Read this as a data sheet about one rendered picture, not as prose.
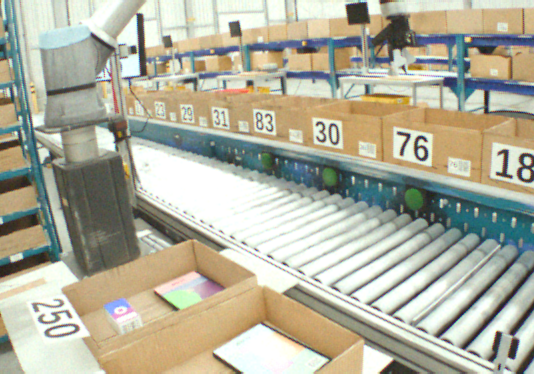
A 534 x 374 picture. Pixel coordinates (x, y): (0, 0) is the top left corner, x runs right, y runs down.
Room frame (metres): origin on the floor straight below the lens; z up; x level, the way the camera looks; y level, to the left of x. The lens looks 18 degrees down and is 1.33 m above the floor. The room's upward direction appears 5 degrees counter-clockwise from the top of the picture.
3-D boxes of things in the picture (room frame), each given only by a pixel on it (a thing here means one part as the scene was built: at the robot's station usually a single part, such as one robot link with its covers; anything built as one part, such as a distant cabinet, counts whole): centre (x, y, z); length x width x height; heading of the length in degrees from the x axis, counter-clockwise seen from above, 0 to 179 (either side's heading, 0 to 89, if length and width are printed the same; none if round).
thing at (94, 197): (1.18, 0.52, 0.91); 0.26 x 0.26 x 0.33; 40
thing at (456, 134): (1.40, -0.65, 0.96); 0.39 x 0.29 x 0.17; 37
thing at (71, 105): (1.18, 0.53, 1.24); 0.19 x 0.19 x 0.10
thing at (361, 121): (1.72, -0.42, 0.96); 0.39 x 0.29 x 0.17; 36
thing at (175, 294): (0.89, 0.19, 0.78); 0.19 x 0.14 x 0.02; 41
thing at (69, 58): (1.19, 0.53, 1.37); 0.17 x 0.15 x 0.18; 8
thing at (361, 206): (1.32, -0.15, 0.72); 0.52 x 0.05 x 0.05; 126
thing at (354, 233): (1.22, -0.23, 0.72); 0.52 x 0.05 x 0.05; 126
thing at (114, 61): (1.90, 0.62, 1.11); 0.12 x 0.05 x 0.88; 36
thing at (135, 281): (0.83, 0.27, 0.80); 0.38 x 0.28 x 0.10; 128
